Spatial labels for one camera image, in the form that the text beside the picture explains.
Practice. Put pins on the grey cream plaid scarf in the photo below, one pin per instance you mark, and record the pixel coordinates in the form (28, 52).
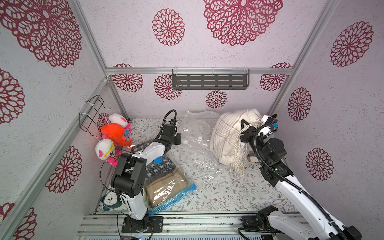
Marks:
(252, 158)

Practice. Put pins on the red plush toy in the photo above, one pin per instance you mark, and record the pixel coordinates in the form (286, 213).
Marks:
(115, 133)

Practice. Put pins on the black wire wall rack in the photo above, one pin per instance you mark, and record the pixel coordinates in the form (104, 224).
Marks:
(88, 120)

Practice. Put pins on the lower white pink plush toy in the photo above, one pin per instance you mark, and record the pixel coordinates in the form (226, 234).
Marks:
(106, 151)

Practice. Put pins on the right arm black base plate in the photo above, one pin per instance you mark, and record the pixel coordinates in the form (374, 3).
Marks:
(260, 221)

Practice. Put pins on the white pink plush toy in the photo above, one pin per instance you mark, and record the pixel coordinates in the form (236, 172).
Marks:
(118, 119)
(106, 151)

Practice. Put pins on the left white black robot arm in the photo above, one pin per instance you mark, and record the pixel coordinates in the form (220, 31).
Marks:
(130, 173)

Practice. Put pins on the clear plastic vacuum bag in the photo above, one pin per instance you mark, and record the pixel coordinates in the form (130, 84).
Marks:
(194, 154)

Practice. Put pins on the cream fringed striped scarf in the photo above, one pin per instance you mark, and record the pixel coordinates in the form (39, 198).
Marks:
(225, 142)

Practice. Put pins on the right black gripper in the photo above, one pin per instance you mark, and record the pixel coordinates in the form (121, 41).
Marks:
(249, 135)

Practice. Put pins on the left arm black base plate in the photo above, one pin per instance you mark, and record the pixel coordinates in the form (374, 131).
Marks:
(146, 225)

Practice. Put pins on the teal alarm clock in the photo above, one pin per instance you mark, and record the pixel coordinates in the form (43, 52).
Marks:
(111, 201)

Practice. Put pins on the grey metal wall shelf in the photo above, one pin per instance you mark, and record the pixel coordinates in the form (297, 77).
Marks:
(210, 81)

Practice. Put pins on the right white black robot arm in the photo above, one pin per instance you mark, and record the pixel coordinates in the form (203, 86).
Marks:
(321, 225)

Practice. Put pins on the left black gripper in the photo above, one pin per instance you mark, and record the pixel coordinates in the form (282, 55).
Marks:
(178, 136)

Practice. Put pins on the upper white pink plush toy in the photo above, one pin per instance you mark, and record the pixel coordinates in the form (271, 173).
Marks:
(118, 119)

